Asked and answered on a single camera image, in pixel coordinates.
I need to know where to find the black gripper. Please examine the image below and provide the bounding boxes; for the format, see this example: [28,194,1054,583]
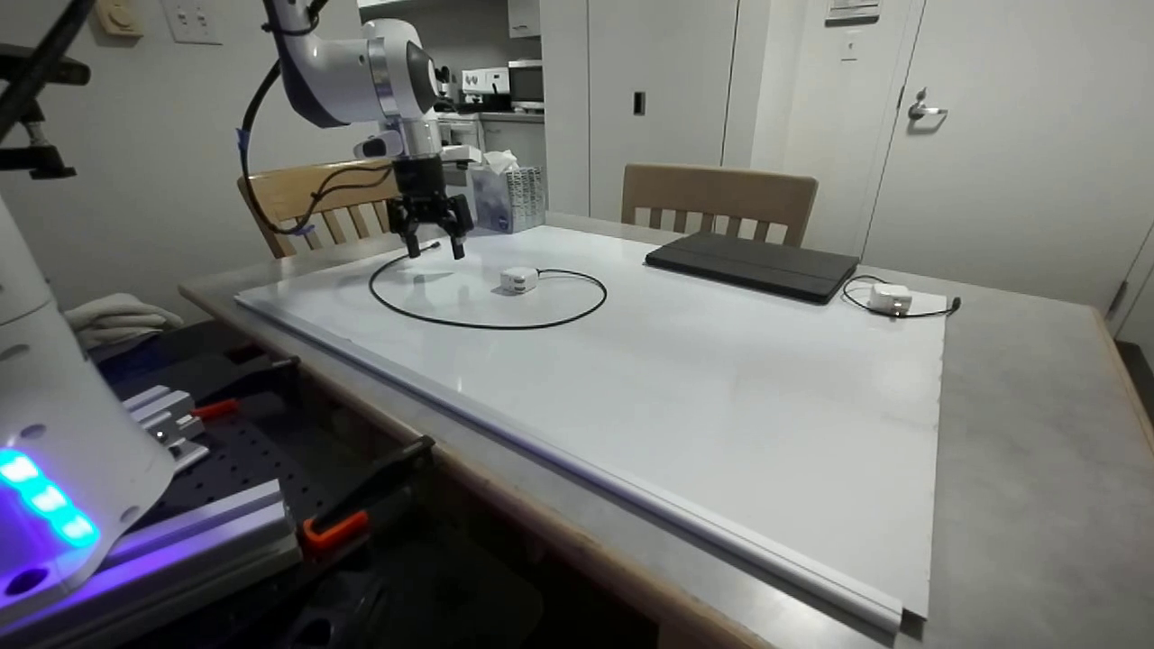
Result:
[387,160,474,260]

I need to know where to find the black charger cable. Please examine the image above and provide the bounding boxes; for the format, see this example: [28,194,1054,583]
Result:
[363,247,613,337]

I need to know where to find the white charger adapter block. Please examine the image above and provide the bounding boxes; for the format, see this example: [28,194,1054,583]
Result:
[499,266,542,296]

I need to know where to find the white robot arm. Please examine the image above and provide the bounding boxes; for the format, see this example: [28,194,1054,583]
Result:
[265,0,474,257]

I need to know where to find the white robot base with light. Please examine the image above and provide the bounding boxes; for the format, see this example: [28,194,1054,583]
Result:
[0,201,177,630]

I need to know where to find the purple tissue box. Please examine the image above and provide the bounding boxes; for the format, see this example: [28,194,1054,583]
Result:
[465,153,544,236]

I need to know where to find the light wooden chair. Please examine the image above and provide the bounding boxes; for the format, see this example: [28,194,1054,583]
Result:
[237,160,397,260]

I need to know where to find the dark wooden chair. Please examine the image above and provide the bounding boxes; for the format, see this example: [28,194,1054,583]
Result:
[619,165,819,247]

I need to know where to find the orange black clamp upper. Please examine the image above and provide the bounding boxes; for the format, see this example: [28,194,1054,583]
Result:
[120,356,301,455]

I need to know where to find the orange black clamp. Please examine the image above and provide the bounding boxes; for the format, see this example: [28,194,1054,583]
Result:
[296,438,432,561]
[120,356,301,455]

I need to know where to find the orange black clamp lower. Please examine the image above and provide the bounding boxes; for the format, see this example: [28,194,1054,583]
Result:
[296,438,432,561]

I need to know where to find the white whiteboard mat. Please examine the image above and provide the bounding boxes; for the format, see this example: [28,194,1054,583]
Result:
[233,229,946,627]

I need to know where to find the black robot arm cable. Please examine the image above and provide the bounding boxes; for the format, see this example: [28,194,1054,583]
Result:
[233,52,402,237]

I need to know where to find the black camera tripod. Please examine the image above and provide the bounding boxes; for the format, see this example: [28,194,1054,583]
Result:
[0,0,94,182]

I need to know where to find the small white charger with cable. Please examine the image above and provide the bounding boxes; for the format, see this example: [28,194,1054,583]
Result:
[845,275,963,320]

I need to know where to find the silver door handle left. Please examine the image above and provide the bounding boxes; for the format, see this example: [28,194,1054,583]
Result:
[909,95,949,135]

